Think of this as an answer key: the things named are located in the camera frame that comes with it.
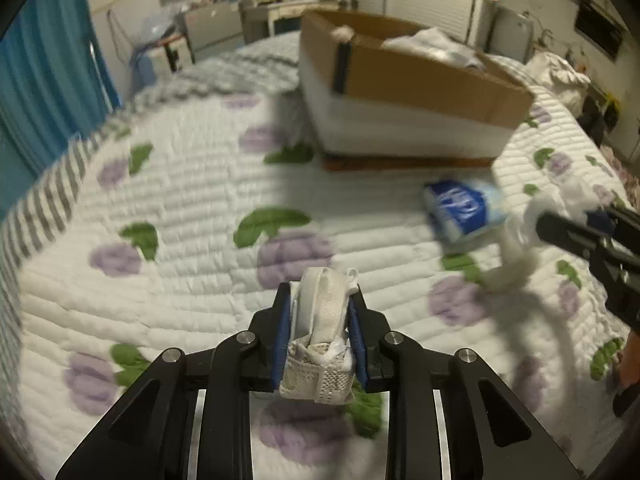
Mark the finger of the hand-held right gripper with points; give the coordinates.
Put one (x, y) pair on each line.
(620, 220)
(565, 232)

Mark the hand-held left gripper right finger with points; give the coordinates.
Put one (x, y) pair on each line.
(358, 340)

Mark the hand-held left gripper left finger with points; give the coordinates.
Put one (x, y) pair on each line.
(281, 330)

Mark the white mesh sock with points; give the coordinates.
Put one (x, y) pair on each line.
(320, 330)

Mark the white fluffy sock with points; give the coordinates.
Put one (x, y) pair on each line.
(520, 260)

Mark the cardboard box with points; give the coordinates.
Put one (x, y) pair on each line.
(415, 77)

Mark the person's right forearm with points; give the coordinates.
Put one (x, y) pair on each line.
(629, 365)

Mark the blue tissue packet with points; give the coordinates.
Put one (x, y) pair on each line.
(462, 207)

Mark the floral quilted bedspread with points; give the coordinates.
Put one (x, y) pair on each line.
(190, 240)

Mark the crumpled white bedding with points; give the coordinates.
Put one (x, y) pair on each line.
(557, 77)

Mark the wooden board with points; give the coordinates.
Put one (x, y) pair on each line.
(400, 162)

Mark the grey chair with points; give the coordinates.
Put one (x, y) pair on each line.
(512, 35)

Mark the white clothes pile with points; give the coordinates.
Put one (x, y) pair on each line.
(440, 45)

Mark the grey cabinet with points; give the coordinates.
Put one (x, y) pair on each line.
(215, 25)

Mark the white desk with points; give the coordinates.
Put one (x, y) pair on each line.
(295, 12)

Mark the clear plastic bag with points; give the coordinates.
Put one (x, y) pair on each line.
(152, 30)

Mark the blue curtain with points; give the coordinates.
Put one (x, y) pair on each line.
(45, 70)

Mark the black wall panel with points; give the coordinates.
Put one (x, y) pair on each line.
(599, 25)

